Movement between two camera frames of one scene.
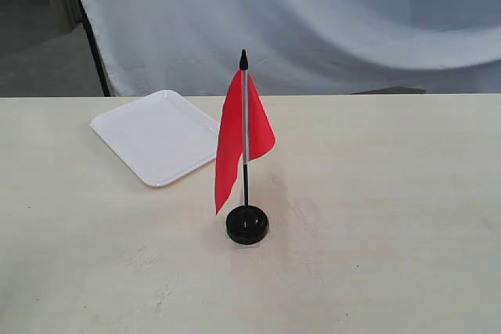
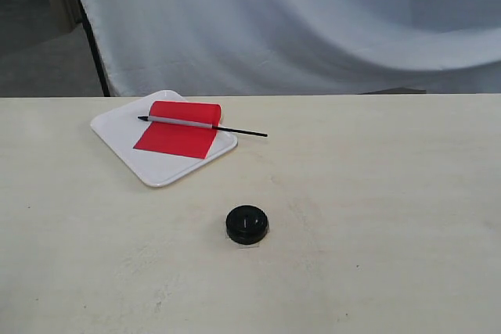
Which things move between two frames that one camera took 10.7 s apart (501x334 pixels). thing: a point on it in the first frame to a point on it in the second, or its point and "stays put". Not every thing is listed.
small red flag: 245,134 to 184,128
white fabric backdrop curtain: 165,27 stays put
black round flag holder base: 246,224 stays put
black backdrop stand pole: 90,27 stays put
